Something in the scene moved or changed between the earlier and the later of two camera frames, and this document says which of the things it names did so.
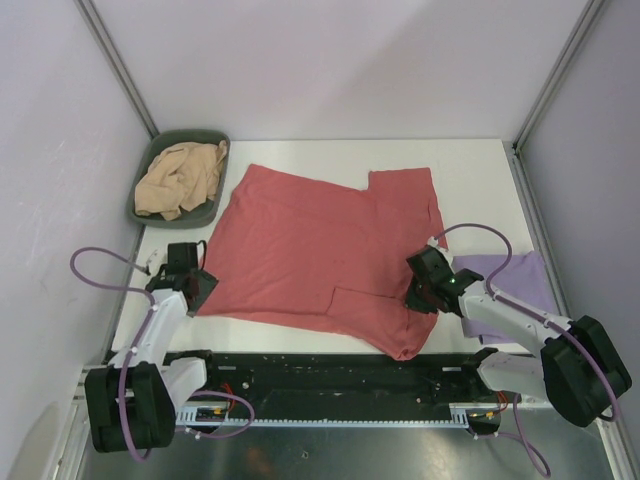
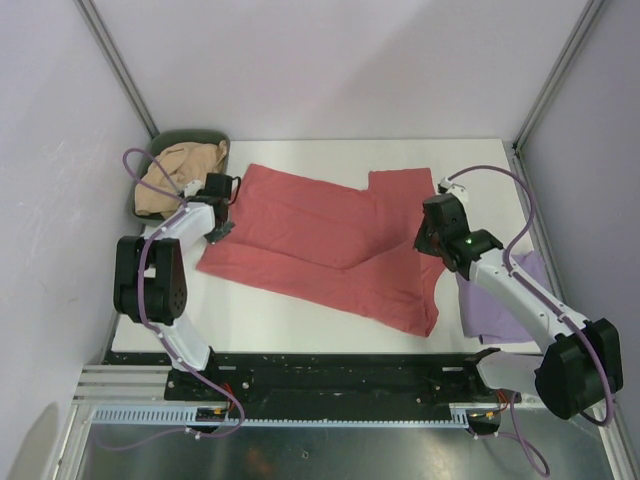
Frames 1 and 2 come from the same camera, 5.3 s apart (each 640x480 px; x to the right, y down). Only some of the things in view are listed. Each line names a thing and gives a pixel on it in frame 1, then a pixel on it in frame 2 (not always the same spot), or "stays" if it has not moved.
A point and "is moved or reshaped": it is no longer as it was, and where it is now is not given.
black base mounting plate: [429, 380] stays
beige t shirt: [182, 176] stays
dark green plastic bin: [201, 216] stays
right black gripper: [412, 302] to [420, 242]
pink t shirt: [297, 251] is moved or reshaped
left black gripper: [207, 284] to [213, 237]
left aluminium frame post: [105, 42] stays
